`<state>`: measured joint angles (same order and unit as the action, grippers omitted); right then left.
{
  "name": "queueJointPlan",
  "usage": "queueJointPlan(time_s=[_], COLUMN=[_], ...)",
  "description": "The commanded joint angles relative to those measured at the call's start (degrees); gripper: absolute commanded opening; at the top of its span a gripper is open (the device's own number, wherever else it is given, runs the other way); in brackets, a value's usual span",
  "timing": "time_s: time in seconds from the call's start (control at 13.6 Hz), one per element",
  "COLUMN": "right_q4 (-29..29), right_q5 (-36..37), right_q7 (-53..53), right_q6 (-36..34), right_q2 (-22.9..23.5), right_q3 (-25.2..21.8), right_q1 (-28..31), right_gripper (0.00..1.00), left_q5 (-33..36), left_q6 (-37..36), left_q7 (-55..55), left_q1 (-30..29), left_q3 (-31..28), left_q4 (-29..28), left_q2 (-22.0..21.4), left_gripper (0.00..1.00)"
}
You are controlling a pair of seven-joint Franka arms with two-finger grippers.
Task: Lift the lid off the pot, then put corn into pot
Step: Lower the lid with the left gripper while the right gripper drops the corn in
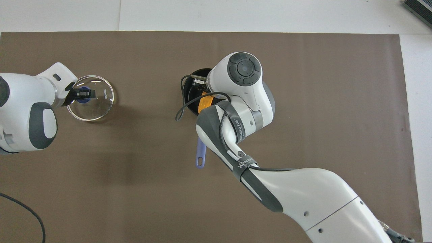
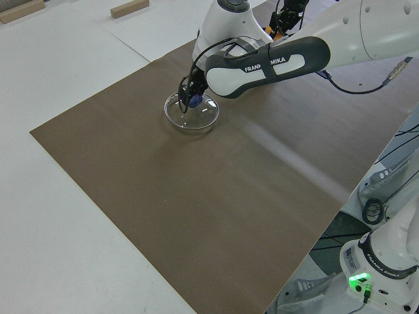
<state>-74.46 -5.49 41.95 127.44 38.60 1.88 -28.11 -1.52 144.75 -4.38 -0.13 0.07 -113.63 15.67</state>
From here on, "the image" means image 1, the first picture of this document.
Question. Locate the brown table mat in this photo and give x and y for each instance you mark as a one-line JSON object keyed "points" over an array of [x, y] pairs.
{"points": [[135, 185]]}

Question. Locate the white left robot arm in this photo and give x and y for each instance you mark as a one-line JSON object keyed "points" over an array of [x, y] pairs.
{"points": [[23, 101]]}

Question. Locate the yellow corn cob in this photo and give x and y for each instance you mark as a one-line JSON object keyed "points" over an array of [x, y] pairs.
{"points": [[205, 104]]}

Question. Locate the dark grey ribbed device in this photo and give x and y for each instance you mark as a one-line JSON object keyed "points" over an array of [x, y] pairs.
{"points": [[420, 10]]}

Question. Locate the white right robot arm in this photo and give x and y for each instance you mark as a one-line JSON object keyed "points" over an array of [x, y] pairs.
{"points": [[303, 195]]}

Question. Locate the glass lid with blue knob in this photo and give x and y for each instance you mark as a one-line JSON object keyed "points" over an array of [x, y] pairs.
{"points": [[98, 106]]}

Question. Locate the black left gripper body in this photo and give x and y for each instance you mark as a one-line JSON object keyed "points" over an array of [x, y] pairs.
{"points": [[70, 96]]}

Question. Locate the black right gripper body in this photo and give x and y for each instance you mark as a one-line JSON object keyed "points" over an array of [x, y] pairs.
{"points": [[200, 82]]}

